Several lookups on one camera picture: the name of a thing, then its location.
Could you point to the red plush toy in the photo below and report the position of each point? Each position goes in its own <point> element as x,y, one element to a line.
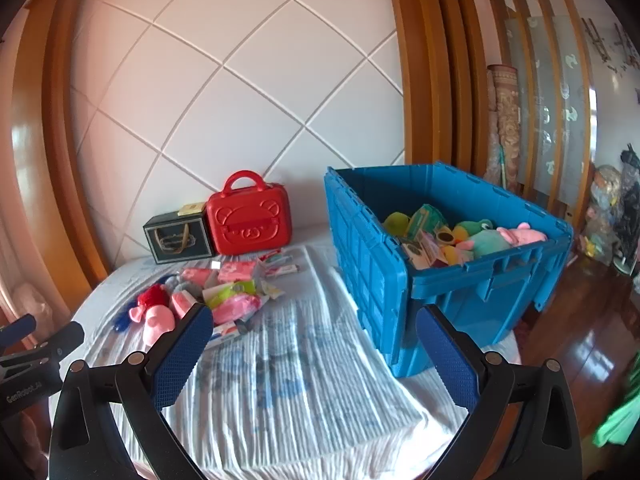
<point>152,296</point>

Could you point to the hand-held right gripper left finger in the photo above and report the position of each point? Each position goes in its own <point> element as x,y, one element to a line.
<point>180,355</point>

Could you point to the light green plush toy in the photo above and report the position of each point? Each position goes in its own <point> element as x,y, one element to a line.
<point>487,246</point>

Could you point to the small yellow plush dark eyes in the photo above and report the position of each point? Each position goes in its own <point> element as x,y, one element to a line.
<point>450,247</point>

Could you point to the green cloth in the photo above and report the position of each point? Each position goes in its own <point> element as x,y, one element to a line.
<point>620,425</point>

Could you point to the pink pig plush toy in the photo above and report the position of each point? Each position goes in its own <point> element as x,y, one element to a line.
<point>522,234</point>

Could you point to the wooden headboard frame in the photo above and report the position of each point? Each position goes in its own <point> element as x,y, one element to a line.
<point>430,60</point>

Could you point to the white card packet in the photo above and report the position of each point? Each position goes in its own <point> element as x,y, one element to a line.
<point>422,252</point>

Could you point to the pink soft packet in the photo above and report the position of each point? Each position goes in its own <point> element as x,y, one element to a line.
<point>235,310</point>

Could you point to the dark wall letters decoration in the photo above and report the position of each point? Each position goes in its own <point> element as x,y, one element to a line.
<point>600,45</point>

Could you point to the small tan box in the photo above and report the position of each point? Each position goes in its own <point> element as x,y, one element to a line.
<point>192,208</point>

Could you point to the blue plastic storage crate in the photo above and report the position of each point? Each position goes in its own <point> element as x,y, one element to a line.
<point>375,280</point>

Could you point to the red white long packet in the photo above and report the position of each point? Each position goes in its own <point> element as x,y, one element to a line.
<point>277,265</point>

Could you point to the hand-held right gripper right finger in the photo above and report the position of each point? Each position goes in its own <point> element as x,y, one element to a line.
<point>447,360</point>

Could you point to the blue plastic toy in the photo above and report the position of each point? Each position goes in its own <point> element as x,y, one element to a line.
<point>122,315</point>

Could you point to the wooden screen frosted panels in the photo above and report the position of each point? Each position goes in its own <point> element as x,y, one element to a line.
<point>545,85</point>

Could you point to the white padded headboard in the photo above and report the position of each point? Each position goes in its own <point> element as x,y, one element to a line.
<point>225,85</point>

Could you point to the light green packet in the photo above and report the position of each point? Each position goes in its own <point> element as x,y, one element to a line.
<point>425,220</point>

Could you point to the clear bag of toys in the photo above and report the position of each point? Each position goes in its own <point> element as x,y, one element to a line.
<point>605,210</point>

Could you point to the dark green frog plush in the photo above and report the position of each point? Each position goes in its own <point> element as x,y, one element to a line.
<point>472,226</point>

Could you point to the dark hanging clothes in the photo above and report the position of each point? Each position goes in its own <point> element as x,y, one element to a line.
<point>630,195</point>

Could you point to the rolled patterned carpet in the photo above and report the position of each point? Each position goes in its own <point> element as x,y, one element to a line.
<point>505,125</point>

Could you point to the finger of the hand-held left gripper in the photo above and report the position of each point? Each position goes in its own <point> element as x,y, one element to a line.
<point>17,329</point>
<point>60,342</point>

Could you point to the yellow plush toy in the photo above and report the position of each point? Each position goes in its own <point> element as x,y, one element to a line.
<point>397,223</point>

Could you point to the red bear suitcase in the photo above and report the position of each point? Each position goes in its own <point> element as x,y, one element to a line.
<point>250,220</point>

